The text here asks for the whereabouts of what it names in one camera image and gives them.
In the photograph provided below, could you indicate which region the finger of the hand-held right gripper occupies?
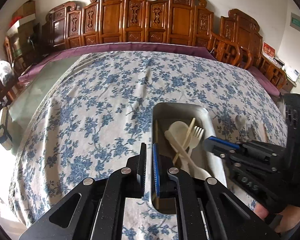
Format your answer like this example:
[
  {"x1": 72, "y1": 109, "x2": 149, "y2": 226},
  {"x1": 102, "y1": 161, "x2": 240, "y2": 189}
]
[{"x1": 203, "y1": 136, "x2": 241, "y2": 157}]

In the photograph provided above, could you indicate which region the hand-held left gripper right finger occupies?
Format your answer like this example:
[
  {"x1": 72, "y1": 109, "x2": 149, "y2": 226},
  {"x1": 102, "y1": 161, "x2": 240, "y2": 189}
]
[{"x1": 152, "y1": 143, "x2": 280, "y2": 240}]

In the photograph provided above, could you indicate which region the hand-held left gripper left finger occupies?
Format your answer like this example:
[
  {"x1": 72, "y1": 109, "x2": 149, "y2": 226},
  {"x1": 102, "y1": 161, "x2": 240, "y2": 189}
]
[{"x1": 19, "y1": 143, "x2": 148, "y2": 240}]

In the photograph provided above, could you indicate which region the white plastic fork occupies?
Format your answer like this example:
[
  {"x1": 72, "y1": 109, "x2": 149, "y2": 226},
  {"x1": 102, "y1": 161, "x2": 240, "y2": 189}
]
[{"x1": 185, "y1": 126, "x2": 205, "y2": 156}]

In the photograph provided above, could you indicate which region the white oval-bowl plastic spoon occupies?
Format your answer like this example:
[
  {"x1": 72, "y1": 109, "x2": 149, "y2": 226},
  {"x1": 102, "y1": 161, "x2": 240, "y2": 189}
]
[{"x1": 164, "y1": 130, "x2": 212, "y2": 180}]

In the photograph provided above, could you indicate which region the white round-bowl plastic spoon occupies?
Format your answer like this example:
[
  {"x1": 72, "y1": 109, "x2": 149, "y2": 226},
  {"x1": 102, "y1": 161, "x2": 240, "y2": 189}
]
[{"x1": 168, "y1": 121, "x2": 190, "y2": 155}]

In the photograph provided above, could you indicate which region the grey metal tin box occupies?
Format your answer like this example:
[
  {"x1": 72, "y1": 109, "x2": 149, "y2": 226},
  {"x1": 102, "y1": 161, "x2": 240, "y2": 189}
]
[{"x1": 150, "y1": 102, "x2": 227, "y2": 215}]

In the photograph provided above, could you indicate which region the person's right hand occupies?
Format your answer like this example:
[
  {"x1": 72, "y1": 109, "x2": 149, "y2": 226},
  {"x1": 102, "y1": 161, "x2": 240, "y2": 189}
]
[{"x1": 254, "y1": 201, "x2": 300, "y2": 234}]

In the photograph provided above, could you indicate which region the blue floral tablecloth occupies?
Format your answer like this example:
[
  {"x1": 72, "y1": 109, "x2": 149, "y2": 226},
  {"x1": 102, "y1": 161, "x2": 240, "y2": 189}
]
[{"x1": 9, "y1": 51, "x2": 289, "y2": 240}]

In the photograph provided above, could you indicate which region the short purple seat cushion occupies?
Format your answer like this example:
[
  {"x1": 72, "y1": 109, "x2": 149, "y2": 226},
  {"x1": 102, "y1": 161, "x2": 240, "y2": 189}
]
[{"x1": 247, "y1": 66, "x2": 282, "y2": 96}]

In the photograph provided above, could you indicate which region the red card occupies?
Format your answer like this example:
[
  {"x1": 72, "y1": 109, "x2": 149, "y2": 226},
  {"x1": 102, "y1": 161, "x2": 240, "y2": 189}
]
[{"x1": 262, "y1": 42, "x2": 276, "y2": 59}]

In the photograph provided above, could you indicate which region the carved wooden armchair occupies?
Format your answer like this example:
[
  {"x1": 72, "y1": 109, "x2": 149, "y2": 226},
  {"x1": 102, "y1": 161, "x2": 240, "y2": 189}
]
[{"x1": 207, "y1": 9, "x2": 288, "y2": 90}]

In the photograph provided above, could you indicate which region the long purple seat cushion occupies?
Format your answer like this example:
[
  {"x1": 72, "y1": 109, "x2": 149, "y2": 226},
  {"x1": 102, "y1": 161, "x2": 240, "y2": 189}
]
[{"x1": 18, "y1": 42, "x2": 217, "y2": 83}]

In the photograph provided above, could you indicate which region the carved wooden sofa bench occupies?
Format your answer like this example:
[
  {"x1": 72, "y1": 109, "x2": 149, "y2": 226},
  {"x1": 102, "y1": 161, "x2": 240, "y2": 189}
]
[{"x1": 41, "y1": 0, "x2": 215, "y2": 53}]

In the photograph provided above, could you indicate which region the dark wooden chair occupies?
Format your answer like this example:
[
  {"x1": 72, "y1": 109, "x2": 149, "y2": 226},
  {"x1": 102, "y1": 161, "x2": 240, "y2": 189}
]
[{"x1": 0, "y1": 62, "x2": 17, "y2": 105}]

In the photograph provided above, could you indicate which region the plastic bag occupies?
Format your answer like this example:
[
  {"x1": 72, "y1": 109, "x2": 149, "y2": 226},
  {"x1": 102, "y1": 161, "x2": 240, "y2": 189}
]
[{"x1": 0, "y1": 56, "x2": 14, "y2": 80}]

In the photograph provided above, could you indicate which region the cardboard box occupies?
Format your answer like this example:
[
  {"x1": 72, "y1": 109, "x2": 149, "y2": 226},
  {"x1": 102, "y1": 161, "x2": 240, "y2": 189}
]
[{"x1": 14, "y1": 0, "x2": 36, "y2": 18}]

